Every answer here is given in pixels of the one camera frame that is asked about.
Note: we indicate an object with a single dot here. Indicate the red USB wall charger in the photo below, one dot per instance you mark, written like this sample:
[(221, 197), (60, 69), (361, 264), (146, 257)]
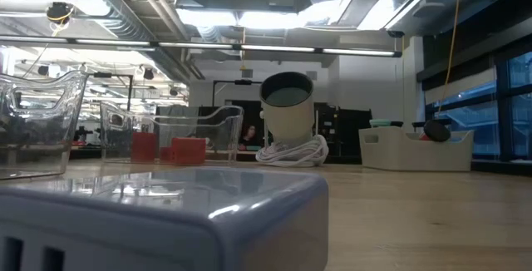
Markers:
[(143, 148), (189, 151)]

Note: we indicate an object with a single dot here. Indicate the lavender USB wall charger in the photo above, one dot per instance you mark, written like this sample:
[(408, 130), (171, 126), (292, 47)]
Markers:
[(166, 221)]

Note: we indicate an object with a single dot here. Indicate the white sand hourglass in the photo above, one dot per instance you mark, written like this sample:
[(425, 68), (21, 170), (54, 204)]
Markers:
[(417, 124)]

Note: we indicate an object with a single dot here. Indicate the red sand hourglass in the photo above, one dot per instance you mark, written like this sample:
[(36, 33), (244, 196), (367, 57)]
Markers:
[(436, 131)]

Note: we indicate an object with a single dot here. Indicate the person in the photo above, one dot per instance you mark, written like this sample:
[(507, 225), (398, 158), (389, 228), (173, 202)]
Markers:
[(250, 134)]

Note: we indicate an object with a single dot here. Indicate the clear plastic bin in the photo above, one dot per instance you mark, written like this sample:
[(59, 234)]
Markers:
[(41, 109), (224, 134)]

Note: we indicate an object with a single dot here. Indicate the long light bar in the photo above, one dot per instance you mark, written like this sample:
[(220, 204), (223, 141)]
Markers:
[(274, 48)]

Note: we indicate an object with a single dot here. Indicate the black cabinet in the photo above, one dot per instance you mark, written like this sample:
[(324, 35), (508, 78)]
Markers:
[(353, 134)]

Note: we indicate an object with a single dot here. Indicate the bright ceiling light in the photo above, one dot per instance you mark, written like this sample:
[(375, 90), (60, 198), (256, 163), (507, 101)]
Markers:
[(291, 17)]

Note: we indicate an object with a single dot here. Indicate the teal capped hourglass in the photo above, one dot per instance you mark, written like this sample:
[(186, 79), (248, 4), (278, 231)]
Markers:
[(380, 123)]

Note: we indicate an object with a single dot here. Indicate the white plastic bin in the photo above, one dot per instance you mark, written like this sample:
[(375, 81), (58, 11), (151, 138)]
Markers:
[(399, 150)]

